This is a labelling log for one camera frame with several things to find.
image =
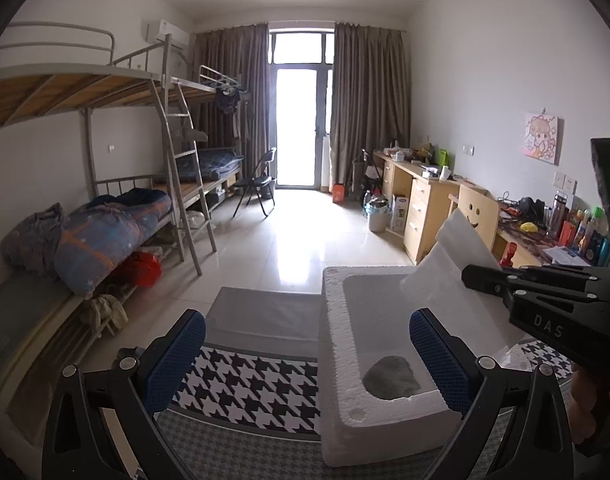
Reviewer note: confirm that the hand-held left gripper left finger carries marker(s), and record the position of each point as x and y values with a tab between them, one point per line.
177	355

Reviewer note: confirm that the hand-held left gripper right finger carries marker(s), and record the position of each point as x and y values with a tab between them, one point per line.
437	355

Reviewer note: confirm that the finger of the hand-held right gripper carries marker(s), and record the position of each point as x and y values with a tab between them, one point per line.
555	272
485	280

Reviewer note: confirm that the white foam sheet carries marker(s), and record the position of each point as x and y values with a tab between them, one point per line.
450	270

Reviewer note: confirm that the white foam box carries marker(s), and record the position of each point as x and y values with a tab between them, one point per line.
337	360

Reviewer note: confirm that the person's right hand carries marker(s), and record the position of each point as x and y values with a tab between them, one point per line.
582	405

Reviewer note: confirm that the white papers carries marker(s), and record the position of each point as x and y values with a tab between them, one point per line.
565	256

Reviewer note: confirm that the red cup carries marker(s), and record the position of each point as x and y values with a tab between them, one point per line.
510	255

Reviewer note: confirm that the row of bottles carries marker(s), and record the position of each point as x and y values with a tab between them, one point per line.
580	235

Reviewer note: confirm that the yellow item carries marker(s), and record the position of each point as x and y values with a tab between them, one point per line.
529	227

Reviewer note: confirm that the grey stone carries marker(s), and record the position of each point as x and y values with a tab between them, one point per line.
391	379

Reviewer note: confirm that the wooden chair with smiley face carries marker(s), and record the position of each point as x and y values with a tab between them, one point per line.
477	210

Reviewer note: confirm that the houndstooth tablecloth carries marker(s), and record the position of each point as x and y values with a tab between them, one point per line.
245	385

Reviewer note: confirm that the beige cloth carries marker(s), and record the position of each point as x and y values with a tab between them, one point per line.
105	312

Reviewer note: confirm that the red bag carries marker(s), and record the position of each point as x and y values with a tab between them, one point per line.
145	269

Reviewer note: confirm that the wooden desk with drawers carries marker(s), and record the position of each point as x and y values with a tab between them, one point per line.
420	200

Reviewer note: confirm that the white cardboard box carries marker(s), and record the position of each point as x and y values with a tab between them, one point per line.
400	212

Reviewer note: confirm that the white trash bin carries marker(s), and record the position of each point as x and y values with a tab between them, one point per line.
378	217

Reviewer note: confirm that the green box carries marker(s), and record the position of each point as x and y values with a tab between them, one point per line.
443	156

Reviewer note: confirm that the blue quilt bundle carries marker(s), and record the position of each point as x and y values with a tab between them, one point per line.
100	240

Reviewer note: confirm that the black metal chair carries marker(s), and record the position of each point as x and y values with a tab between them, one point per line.
372	172

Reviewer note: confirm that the grey mattress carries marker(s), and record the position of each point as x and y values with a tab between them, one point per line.
20	310

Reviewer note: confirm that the orange container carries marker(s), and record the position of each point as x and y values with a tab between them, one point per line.
340	194

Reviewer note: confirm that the grey cloth bundle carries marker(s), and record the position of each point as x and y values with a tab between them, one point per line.
30	245

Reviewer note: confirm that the black folding chair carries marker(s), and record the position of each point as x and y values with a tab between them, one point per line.
257	180

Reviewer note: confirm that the blue folded quilt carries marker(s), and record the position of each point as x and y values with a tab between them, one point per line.
210	164

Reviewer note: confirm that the grey metal ladder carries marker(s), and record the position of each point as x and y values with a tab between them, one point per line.
182	160

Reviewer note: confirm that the brown curtain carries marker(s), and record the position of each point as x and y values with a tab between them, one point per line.
230	60
370	100

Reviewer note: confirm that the grey pillow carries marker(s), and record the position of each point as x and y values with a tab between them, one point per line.
194	134

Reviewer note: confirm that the glass balcony door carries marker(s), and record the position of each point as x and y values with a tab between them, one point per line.
297	125

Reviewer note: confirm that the dark hanging clothes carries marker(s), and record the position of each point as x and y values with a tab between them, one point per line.
230	100

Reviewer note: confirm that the metal bunk bed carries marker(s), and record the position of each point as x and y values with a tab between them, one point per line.
60	90
210	90

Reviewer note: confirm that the white air conditioner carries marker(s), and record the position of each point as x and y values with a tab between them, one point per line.
165	35

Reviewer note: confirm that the wall poster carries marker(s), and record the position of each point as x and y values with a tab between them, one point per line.
541	139

